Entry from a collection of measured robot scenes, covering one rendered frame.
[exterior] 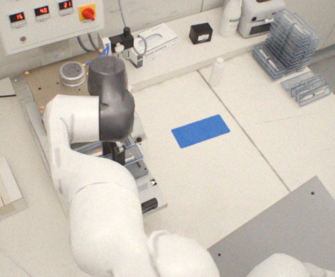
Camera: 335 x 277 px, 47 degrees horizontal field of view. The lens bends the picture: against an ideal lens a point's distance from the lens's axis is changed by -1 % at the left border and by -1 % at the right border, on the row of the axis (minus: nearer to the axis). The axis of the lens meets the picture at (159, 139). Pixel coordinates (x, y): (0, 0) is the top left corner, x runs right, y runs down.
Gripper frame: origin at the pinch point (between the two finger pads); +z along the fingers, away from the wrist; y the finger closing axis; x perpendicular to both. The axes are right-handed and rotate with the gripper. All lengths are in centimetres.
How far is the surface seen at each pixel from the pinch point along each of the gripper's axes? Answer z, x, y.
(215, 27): 29, 81, -61
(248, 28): 22, 89, -48
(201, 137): 32, 43, -11
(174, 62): 28, 51, -49
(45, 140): 7.2, -14.7, -18.3
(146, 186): 8.2, 7.0, 9.2
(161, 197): 9.6, 9.8, 13.6
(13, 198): 23.1, -30.4, -11.8
